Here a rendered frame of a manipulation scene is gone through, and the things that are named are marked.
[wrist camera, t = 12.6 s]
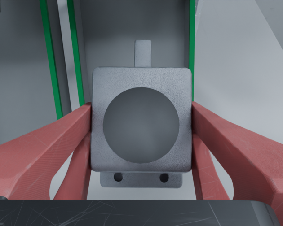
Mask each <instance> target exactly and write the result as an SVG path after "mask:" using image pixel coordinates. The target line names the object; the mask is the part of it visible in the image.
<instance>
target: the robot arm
mask: <svg viewBox="0 0 283 226"><path fill-rule="evenodd" d="M90 131H91V102H87V103H85V104H84V105H82V106H80V107H79V108H77V109H76V110H74V111H72V112H71V113H69V114H67V115H66V116H64V117H62V118H60V119H59V120H57V121H55V122H53V123H50V124H48V125H46V126H44V127H41V128H39V129H37V130H34V131H32V132H29V133H27V134H25V135H22V136H20V137H17V138H15V139H13V140H11V141H8V142H6V143H3V144H1V145H0V226H283V144H281V143H279V142H276V141H274V140H272V139H269V138H267V137H264V136H262V135H260V134H258V133H255V132H253V131H251V130H248V129H246V128H243V127H241V126H238V125H236V124H234V123H231V122H229V121H227V120H225V119H223V118H222V117H220V116H218V115H217V114H215V113H213V112H212V111H210V110H208V109H207V108H205V107H203V106H202V105H200V104H198V103H196V102H194V101H193V102H192V168H191V170H192V176H193V181H194V187H195V195H196V200H87V195H88V187H89V182H90V176H91V167H90V165H89V163H90ZM72 152H73V154H72ZM210 152H211V153H212V154H213V156H214V157H215V158H216V159H217V161H218V162H219V163H220V164H221V166H222V167H223V168H224V170H225V171H226V172H227V174H228V175H229V176H230V178H231V180H232V183H233V188H234V196H233V199H232V200H230V198H229V196H228V194H227V193H226V191H225V189H224V187H223V185H222V183H221V181H220V179H219V177H218V175H217V172H216V169H215V166H214V163H213V160H212V157H211V154H210ZM71 154H72V157H71V161H70V163H69V167H68V170H67V172H66V175H65V177H64V180H63V182H62V183H61V185H60V187H59V189H58V191H57V193H56V195H55V197H54V199H53V200H50V196H49V189H50V185H51V181H52V179H53V177H54V176H55V174H56V173H57V172H58V171H59V169H60V168H61V167H62V165H63V164H64V163H65V161H66V160H67V159H68V157H69V156H70V155H71Z"/></svg>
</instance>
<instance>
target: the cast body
mask: <svg viewBox="0 0 283 226"><path fill-rule="evenodd" d="M89 165H90V167H91V170H93V171H95V172H100V184H101V186H102V187H112V188H174V189H178V188H180V187H182V184H183V173H188V172H190V171H191V168H192V73H191V70H190V69H188V68H186V67H151V40H135V44H134V67H101V66H99V67H97V68H94V70H93V72H92V99H91V131H90V163H89Z"/></svg>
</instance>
